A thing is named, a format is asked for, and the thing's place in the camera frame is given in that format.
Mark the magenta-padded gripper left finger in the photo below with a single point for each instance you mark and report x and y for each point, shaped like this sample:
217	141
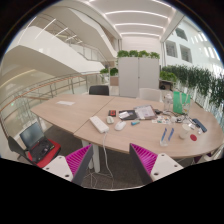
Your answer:
60	166

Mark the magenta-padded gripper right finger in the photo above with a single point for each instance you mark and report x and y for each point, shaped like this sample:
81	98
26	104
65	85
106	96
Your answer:
163	165

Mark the clear plastic water bottle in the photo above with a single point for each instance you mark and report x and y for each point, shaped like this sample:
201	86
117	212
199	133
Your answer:
164	141

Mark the red seat black chair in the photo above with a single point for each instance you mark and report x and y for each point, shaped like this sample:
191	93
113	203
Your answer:
53	156

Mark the white mug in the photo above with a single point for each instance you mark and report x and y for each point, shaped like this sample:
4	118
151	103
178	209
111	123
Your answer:
184	131

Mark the black laptop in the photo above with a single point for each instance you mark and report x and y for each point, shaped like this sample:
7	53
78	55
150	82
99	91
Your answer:
33	136

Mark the teal marker pen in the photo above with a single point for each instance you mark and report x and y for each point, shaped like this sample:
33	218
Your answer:
135	123

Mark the black power adapter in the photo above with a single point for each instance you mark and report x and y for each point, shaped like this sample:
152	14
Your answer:
157	111

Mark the dark blue keyboard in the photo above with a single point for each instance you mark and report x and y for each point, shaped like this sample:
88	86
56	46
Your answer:
199	125

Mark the printed paper booklet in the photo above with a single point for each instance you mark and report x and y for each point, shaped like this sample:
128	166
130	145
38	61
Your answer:
145	112

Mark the white power strip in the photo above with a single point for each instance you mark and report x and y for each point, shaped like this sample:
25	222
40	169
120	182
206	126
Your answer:
99	124

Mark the black notebook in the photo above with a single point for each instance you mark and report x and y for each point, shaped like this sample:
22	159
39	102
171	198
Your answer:
131	116

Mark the white computer mouse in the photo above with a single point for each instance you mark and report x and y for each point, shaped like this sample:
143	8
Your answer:
120	125

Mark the tall clear tumbler with lid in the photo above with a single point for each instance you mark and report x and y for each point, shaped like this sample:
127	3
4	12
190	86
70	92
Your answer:
167	103

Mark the white card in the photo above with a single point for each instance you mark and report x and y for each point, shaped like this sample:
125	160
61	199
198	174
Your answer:
124	115

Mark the white paper sheet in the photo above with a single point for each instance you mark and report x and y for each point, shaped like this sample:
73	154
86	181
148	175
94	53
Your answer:
65	103

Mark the green tote bag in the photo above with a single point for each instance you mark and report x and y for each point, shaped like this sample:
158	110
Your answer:
179	102

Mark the small red black box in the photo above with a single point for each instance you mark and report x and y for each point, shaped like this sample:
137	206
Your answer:
112	113

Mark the glass railing with wooden handrail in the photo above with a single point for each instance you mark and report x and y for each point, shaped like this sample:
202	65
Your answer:
50	87

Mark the black office chair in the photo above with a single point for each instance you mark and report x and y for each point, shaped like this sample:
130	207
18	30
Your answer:
99	90

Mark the green hedge plants row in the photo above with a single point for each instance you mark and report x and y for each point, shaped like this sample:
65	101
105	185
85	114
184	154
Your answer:
196	80

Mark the white cabinet with plants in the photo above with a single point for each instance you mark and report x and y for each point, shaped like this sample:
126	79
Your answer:
138	76

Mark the small planter box with plants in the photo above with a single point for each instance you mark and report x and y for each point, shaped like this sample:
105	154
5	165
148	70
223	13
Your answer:
111	75

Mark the ceiling light strips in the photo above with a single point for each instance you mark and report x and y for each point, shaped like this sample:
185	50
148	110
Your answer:
136	12

